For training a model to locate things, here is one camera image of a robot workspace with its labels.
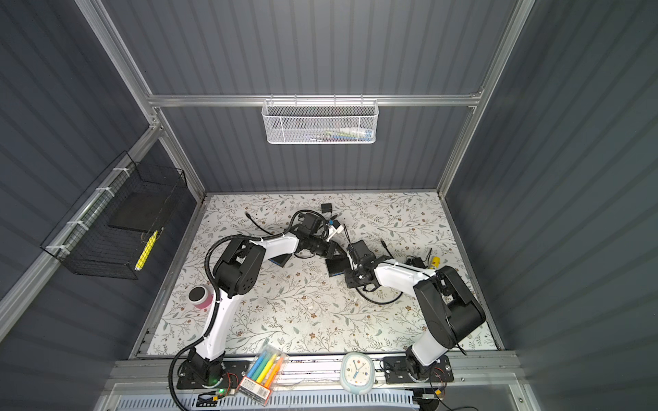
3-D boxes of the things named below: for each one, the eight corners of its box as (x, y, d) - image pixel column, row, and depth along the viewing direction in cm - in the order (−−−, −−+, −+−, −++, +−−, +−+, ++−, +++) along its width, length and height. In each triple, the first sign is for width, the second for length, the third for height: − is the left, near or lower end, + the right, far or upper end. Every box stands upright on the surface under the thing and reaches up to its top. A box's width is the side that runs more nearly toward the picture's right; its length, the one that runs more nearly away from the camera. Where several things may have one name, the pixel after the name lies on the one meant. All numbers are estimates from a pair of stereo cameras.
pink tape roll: (192, 308, 88) (184, 302, 84) (197, 292, 92) (190, 285, 87) (209, 308, 88) (203, 302, 84) (215, 292, 92) (208, 285, 87)
